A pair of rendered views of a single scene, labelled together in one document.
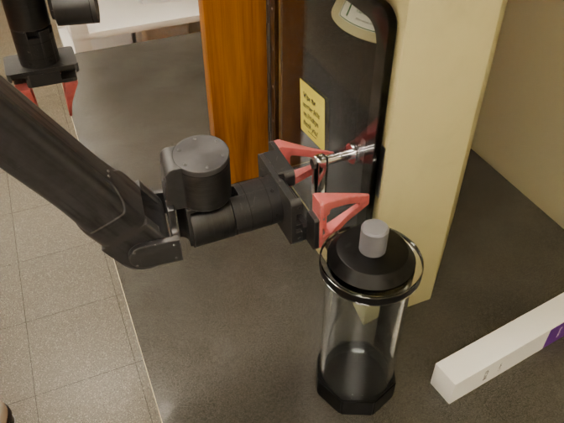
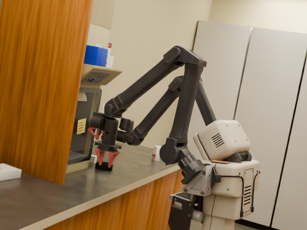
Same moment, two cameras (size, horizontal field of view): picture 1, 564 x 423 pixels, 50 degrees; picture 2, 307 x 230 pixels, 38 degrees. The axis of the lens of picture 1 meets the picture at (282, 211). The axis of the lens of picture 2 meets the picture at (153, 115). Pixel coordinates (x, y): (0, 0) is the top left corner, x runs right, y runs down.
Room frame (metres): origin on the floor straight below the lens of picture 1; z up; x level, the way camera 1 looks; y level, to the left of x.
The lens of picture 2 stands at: (2.06, 1.80, 1.54)
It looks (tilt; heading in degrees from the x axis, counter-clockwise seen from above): 6 degrees down; 224
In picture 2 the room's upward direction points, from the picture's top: 10 degrees clockwise
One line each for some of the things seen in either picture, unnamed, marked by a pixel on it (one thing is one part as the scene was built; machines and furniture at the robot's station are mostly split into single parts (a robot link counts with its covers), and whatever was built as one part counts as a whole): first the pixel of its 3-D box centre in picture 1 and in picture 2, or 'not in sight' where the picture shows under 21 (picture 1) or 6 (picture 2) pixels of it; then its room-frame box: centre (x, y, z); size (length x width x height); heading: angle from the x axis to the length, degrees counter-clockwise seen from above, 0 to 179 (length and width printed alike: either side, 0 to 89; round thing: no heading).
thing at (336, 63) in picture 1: (316, 115); (81, 125); (0.68, -0.05, 1.19); 0.30 x 0.01 x 0.40; 23
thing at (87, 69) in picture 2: not in sight; (97, 75); (0.66, 0.00, 1.46); 0.32 x 0.11 x 0.10; 23
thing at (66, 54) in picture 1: (36, 48); (108, 139); (0.83, 0.36, 1.21); 0.10 x 0.07 x 0.07; 113
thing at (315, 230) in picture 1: (326, 202); not in sight; (0.53, -0.05, 1.17); 0.09 x 0.07 x 0.07; 112
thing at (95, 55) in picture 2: not in sight; (93, 55); (0.73, 0.03, 1.56); 0.10 x 0.10 x 0.09; 23
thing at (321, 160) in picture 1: (331, 181); not in sight; (0.57, -0.06, 1.17); 0.05 x 0.03 x 0.10; 113
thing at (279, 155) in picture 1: (304, 171); (97, 131); (0.59, -0.03, 1.17); 0.09 x 0.07 x 0.07; 112
